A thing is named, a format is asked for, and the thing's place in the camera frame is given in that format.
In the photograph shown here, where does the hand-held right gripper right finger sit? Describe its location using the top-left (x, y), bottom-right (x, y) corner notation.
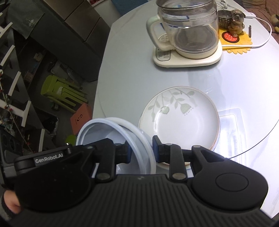
top-left (152, 135), bottom-right (227, 181)

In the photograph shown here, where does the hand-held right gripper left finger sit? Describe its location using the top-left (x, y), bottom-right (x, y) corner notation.
top-left (87, 138), bottom-right (132, 183)

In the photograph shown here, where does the white bowl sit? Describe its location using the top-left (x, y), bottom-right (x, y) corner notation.
top-left (75, 117), bottom-right (157, 175)
top-left (83, 122), bottom-right (152, 175)

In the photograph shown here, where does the white plate grey leaf print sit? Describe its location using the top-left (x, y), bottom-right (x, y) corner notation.
top-left (143, 86), bottom-right (219, 151)

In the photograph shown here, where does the person's left hand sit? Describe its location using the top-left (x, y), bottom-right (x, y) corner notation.
top-left (3, 189), bottom-right (23, 215)

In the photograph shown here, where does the orange cardboard box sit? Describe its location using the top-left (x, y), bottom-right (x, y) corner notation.
top-left (70, 103), bottom-right (93, 136)

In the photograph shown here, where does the stack of green stools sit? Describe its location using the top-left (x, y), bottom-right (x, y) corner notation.
top-left (41, 75), bottom-right (89, 113)

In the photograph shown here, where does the round glass turntable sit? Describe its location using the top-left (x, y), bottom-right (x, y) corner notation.
top-left (93, 0), bottom-right (279, 160)

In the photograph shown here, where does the white ladder shelf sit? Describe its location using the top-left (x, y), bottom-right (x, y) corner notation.
top-left (0, 9), bottom-right (56, 153)

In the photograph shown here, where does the cream kettle heating base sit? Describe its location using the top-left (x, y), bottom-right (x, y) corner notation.
top-left (152, 45), bottom-right (223, 69)

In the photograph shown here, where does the glass electric kettle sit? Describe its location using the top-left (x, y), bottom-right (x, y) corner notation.
top-left (146, 0), bottom-right (220, 60)

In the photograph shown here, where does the grey refrigerator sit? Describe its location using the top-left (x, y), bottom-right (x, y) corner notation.
top-left (41, 0), bottom-right (111, 82)

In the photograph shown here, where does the yellow scalloped coaster mat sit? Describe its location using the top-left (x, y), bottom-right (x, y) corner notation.
top-left (219, 29), bottom-right (253, 55)

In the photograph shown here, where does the grey hanging cloth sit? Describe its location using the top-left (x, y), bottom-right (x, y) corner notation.
top-left (6, 0), bottom-right (45, 40)

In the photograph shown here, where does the dog figurine with basket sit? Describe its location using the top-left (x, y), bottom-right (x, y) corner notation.
top-left (218, 9), bottom-right (246, 38)

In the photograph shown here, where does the black mouse plush toy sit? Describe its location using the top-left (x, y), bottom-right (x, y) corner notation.
top-left (270, 13), bottom-right (279, 34)

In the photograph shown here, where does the pink blanket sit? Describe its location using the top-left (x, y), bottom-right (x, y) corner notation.
top-left (237, 0), bottom-right (279, 41)

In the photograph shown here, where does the white power cable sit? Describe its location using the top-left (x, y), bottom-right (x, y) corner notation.
top-left (215, 0), bottom-right (273, 47)

